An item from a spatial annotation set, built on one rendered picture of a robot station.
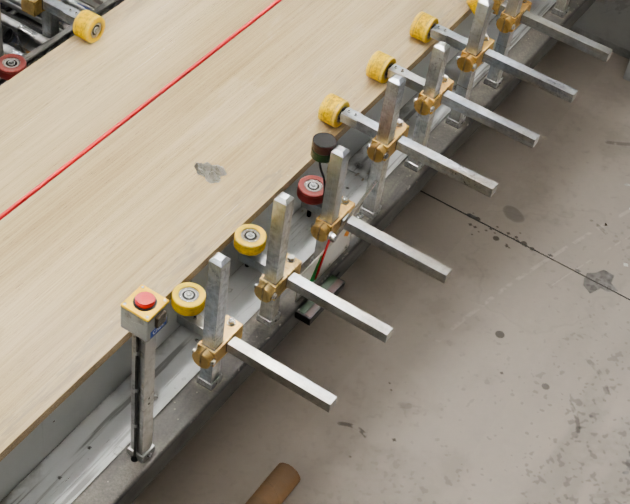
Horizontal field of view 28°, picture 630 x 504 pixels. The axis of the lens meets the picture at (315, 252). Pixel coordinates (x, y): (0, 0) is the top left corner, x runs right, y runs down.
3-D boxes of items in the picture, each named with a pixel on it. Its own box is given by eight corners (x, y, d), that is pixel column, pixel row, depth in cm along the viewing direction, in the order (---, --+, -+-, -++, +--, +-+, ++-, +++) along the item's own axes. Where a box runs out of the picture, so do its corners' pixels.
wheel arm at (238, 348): (335, 406, 289) (338, 395, 286) (327, 415, 287) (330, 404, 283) (184, 316, 302) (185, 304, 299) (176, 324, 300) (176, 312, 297)
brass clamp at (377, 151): (408, 140, 337) (411, 126, 334) (383, 166, 329) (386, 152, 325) (389, 130, 339) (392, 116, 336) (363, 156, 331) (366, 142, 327)
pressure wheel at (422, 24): (422, 43, 367) (431, 43, 375) (433, 18, 365) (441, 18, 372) (404, 35, 369) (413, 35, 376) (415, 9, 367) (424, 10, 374)
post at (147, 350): (155, 450, 286) (160, 323, 254) (141, 465, 283) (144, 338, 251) (139, 440, 288) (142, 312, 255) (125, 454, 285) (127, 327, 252)
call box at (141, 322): (168, 325, 255) (170, 299, 249) (147, 345, 250) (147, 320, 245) (141, 308, 257) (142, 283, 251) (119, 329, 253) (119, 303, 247)
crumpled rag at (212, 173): (232, 173, 323) (232, 167, 322) (213, 186, 319) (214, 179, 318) (207, 156, 327) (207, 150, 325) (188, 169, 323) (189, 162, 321)
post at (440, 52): (419, 175, 368) (451, 43, 333) (413, 181, 366) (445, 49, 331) (409, 169, 369) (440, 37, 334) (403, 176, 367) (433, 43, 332)
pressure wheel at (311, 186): (329, 214, 332) (335, 182, 324) (313, 230, 327) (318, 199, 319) (304, 200, 335) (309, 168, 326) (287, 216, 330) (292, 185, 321)
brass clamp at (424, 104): (452, 95, 353) (456, 81, 349) (429, 119, 345) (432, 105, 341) (433, 86, 355) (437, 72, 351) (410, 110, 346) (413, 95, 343)
